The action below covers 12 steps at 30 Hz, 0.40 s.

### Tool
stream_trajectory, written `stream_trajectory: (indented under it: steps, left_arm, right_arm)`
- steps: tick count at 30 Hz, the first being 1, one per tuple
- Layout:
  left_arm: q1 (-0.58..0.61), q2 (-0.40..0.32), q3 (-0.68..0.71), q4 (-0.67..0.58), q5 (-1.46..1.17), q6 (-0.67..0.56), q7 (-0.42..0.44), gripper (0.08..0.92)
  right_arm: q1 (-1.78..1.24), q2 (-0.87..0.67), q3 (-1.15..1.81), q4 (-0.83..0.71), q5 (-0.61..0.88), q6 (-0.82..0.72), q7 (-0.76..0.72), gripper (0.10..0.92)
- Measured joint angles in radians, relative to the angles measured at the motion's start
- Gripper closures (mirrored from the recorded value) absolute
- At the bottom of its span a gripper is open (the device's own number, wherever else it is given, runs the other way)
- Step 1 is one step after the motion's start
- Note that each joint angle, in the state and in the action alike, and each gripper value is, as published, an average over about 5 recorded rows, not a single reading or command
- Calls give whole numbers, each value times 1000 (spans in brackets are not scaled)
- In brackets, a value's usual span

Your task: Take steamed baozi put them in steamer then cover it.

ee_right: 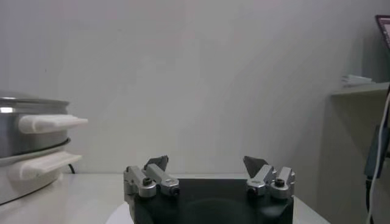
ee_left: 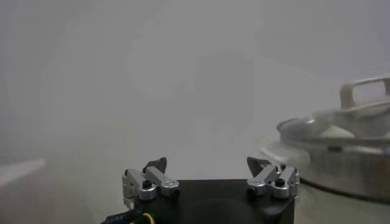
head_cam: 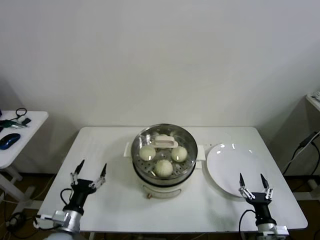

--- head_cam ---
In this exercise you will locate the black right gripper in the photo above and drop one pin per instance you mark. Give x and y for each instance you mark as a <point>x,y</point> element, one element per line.
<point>261,202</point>

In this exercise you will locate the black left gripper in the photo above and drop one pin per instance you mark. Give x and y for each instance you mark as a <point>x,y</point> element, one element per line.
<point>81,187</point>

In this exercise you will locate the white steamed baozi bun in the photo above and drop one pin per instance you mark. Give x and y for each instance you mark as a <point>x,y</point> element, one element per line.
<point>147,153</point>
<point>179,153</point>
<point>163,168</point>
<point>163,144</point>

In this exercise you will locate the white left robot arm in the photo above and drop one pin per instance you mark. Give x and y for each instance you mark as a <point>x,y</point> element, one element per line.
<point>72,225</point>

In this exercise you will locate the stainless steel steamer basket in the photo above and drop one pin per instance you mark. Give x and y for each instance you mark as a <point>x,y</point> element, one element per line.
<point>180,171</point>

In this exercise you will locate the white round plate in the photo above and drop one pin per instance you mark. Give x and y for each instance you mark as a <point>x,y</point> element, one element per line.
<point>230,165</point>

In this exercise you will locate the white side table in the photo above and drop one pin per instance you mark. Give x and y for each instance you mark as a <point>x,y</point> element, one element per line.
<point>35,130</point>

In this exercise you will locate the white electric cooker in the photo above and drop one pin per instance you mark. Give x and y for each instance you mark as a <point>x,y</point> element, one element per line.
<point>162,191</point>

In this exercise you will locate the small black device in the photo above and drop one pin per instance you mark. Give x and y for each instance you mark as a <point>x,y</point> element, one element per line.
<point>25,121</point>

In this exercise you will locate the blue computer mouse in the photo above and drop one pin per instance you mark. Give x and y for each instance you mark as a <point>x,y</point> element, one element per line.
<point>9,141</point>

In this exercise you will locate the small grey patterned object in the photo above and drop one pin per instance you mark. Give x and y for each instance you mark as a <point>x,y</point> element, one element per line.
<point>315,95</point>

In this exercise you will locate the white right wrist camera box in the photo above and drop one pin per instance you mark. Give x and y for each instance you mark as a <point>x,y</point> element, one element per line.
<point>281,230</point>

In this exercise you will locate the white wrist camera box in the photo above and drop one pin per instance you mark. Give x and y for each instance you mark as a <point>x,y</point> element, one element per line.
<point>281,230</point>
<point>45,221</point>

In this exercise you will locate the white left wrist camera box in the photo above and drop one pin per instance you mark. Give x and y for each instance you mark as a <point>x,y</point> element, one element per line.
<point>45,221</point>

